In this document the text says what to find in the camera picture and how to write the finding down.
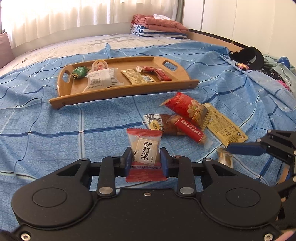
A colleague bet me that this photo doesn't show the white sheer curtain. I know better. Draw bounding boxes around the white sheer curtain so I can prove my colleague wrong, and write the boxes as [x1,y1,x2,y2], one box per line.
[0,0,178,50]

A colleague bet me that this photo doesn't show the gold small packet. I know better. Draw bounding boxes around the gold small packet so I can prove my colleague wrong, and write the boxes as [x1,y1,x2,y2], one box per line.
[198,104,212,131]

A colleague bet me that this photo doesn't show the folded blankets stack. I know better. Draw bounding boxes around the folded blankets stack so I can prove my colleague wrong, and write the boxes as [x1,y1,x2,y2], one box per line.
[131,14,189,34]

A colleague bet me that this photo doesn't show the olive drape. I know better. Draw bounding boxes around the olive drape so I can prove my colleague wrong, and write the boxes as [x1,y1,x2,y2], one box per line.
[174,0,185,24]

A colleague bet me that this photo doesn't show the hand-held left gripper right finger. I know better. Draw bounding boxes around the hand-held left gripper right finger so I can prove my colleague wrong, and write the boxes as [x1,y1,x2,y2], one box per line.
[159,147,253,197]

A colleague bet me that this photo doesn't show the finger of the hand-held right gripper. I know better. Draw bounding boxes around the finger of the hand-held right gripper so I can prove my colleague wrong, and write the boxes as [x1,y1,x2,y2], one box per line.
[227,130,296,163]

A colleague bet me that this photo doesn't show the red biscuit packet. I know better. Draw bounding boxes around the red biscuit packet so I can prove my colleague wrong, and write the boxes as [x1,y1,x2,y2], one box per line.
[170,116,213,149]

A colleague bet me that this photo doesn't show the wooden bed frame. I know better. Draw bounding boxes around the wooden bed frame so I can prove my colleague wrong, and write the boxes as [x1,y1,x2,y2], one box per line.
[187,28,266,55]

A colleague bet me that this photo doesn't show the red white snack packet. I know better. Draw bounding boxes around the red white snack packet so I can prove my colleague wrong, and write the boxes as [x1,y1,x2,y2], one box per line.
[126,128,168,183]

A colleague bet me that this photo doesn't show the green candy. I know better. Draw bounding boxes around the green candy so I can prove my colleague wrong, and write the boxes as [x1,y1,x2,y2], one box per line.
[72,66,91,79]

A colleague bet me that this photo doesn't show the yellow packet black print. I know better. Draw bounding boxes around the yellow packet black print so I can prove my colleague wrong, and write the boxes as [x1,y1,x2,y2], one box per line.
[203,103,248,147]

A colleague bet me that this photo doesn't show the dark floral cloth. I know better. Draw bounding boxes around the dark floral cloth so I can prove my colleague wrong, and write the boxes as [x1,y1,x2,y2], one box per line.
[265,69,289,82]

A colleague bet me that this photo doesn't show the striped folded blanket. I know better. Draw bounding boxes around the striped folded blanket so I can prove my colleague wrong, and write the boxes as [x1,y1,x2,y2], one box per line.
[130,24,188,39]

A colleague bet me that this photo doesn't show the wooden tray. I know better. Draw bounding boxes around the wooden tray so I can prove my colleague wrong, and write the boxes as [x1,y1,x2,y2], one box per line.
[49,56,200,109]

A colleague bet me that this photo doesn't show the black cap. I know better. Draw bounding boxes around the black cap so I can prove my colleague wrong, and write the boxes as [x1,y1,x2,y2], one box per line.
[228,46,264,70]

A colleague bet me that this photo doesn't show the blue checked bedsheet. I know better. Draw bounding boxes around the blue checked bedsheet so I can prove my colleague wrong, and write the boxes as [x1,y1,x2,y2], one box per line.
[0,40,296,234]

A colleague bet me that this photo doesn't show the mauve pillow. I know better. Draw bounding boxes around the mauve pillow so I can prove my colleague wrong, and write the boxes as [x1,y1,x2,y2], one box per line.
[0,32,15,70]

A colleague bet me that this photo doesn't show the beige snack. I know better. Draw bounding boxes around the beige snack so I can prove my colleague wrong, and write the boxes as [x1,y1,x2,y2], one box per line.
[217,147,234,167]

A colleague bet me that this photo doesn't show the brown pastry packet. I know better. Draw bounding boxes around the brown pastry packet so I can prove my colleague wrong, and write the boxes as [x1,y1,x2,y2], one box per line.
[143,113,183,135]

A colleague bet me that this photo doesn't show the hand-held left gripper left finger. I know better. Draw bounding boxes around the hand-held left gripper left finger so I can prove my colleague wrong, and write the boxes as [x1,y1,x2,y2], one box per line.
[42,146,134,197]

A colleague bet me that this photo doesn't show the red nut packet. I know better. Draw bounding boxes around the red nut packet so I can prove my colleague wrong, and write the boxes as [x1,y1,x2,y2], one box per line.
[161,92,212,124]

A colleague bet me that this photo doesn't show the round jelly cup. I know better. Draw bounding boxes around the round jelly cup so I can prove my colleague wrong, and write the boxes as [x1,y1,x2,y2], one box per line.
[92,59,109,71]

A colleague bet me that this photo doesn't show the white wardrobe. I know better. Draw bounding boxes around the white wardrobe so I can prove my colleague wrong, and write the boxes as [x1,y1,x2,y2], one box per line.
[183,0,296,56]

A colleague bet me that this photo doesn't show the red snack bar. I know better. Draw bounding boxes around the red snack bar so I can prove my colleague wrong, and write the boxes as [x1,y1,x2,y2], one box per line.
[151,69,173,81]

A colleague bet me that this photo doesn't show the yellow packet green label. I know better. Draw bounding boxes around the yellow packet green label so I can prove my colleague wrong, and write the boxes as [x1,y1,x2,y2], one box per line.
[120,69,156,85]

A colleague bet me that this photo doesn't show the small red packet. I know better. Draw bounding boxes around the small red packet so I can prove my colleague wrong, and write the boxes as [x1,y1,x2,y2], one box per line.
[136,66,160,73]

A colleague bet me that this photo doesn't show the white mattress cover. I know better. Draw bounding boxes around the white mattress cover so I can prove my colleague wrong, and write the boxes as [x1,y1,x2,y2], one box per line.
[0,33,192,77]

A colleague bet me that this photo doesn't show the pale green garment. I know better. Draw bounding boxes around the pale green garment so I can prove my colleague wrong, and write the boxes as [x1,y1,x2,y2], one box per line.
[263,54,296,90]

